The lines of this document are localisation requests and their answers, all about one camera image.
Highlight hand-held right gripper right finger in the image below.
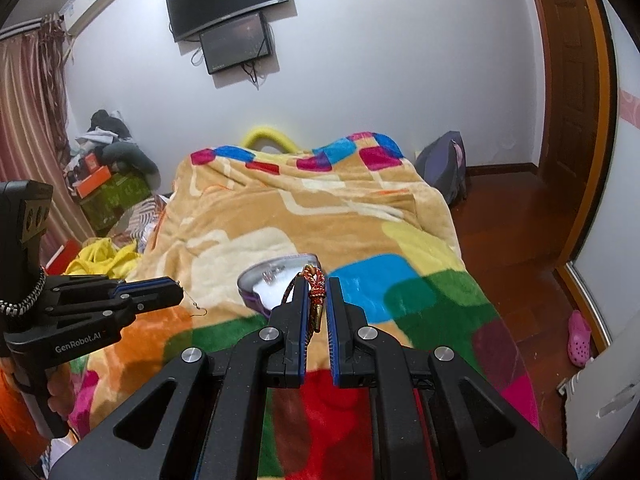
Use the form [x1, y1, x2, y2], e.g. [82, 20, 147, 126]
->
[326, 276, 577, 480]

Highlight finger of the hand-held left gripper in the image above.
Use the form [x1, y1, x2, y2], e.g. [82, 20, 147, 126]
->
[46, 276, 184, 312]
[45, 294, 149, 332]

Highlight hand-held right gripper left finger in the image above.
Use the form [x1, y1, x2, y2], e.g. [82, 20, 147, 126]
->
[49, 279, 309, 480]

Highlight red braided bracelet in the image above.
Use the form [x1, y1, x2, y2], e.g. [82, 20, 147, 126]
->
[282, 265, 328, 345]

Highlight silver hook earring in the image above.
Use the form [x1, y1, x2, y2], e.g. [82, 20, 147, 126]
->
[180, 294, 208, 318]

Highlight purple jewelry box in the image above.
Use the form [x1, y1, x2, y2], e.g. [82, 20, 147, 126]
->
[237, 254, 324, 317]

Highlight yellow cloth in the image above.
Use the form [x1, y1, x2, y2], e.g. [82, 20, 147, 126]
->
[62, 238, 142, 281]

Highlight red box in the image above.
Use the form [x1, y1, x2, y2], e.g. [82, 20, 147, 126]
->
[42, 238, 82, 277]

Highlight orange box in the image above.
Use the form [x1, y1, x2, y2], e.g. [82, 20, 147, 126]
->
[74, 165, 113, 199]

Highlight green cardboard box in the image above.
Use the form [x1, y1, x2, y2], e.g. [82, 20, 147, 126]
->
[80, 169, 152, 235]

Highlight pink striped curtain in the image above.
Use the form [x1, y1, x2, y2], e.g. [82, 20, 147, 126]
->
[0, 14, 96, 273]

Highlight colourful patchwork blanket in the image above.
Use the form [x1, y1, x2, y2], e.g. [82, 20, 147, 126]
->
[65, 131, 542, 480]

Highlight pile of clothes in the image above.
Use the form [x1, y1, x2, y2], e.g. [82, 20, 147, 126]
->
[62, 109, 135, 181]

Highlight grey neck pillow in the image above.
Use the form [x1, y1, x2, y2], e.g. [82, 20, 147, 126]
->
[102, 140, 162, 190]

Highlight yellow curved pillow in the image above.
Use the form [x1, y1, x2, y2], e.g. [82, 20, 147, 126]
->
[243, 126, 297, 154]

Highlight grey backpack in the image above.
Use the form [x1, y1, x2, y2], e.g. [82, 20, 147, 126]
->
[415, 131, 470, 207]

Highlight pink clog shoe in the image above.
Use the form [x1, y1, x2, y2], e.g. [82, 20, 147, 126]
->
[567, 309, 594, 367]

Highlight white foam board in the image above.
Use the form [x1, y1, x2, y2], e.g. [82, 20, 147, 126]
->
[556, 310, 640, 480]

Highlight brown wooden door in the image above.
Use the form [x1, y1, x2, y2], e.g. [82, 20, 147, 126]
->
[520, 0, 618, 266]

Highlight black white braided cable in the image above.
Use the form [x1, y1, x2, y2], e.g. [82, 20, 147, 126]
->
[0, 264, 47, 317]

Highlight black monitor cables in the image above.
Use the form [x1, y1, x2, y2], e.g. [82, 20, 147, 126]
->
[190, 25, 278, 92]

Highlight small black wall monitor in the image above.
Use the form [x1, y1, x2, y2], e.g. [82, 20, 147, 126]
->
[199, 10, 274, 75]

